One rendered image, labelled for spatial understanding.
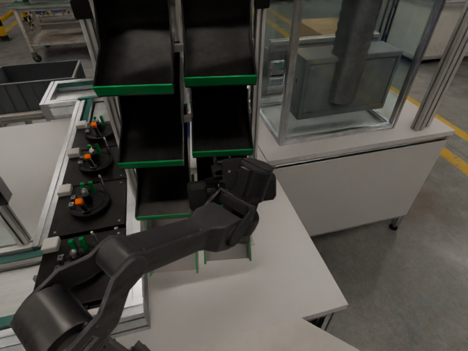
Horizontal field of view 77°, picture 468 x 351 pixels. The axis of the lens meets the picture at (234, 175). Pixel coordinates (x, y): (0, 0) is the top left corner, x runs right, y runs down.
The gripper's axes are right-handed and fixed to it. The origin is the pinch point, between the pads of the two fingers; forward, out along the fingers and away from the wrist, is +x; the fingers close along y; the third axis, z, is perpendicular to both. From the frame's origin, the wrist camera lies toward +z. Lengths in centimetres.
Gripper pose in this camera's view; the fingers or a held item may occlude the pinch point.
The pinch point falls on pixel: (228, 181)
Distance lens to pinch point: 67.5
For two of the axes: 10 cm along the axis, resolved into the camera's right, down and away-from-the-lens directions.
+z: -0.6, -9.1, -4.1
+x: -1.7, -3.9, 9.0
